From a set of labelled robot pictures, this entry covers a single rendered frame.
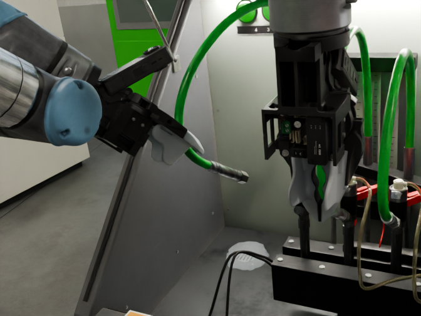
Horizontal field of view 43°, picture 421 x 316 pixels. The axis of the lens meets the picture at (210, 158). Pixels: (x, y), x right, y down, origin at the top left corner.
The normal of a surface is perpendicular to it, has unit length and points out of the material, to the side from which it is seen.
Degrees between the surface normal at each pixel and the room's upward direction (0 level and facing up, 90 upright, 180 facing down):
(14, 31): 69
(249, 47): 90
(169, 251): 90
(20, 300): 0
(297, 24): 90
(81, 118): 90
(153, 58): 80
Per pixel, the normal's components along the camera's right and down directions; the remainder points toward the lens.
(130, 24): -0.44, 0.40
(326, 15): 0.20, 0.36
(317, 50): 0.89, 0.09
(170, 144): 0.40, 0.07
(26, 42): 0.58, -0.10
